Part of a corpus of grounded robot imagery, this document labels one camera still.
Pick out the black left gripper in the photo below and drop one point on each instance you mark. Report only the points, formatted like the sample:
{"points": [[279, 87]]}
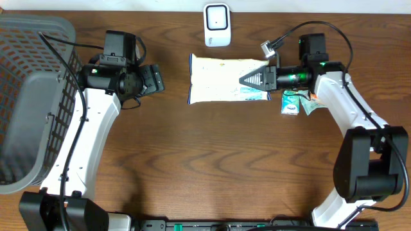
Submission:
{"points": [[153, 79]]}

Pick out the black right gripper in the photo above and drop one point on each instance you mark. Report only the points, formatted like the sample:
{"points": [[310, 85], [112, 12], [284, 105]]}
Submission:
{"points": [[266, 79]]}

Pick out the teal tissue pack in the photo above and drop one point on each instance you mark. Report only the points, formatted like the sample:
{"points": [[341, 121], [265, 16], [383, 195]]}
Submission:
{"points": [[290, 103]]}

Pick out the cream snack bag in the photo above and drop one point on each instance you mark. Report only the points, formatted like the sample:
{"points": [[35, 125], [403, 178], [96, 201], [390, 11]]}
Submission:
{"points": [[213, 79]]}

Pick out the mint green wipes pack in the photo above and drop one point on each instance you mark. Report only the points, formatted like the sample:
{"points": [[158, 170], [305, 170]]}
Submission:
{"points": [[307, 105]]}

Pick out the orange tissue pack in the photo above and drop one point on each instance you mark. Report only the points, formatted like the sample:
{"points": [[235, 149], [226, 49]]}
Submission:
{"points": [[315, 99]]}

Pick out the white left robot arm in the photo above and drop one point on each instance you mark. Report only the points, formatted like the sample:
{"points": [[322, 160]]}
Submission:
{"points": [[65, 199]]}

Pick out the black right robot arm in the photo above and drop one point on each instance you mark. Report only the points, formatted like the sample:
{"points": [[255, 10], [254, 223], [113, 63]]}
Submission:
{"points": [[371, 162]]}

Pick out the white barcode scanner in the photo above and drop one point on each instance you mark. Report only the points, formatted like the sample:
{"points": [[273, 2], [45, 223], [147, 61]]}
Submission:
{"points": [[217, 25]]}

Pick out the dark grey plastic basket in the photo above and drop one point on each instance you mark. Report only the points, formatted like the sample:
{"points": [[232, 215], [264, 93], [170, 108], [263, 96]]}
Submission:
{"points": [[37, 97]]}

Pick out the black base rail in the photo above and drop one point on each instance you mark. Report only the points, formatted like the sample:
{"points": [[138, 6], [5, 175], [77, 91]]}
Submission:
{"points": [[162, 225]]}

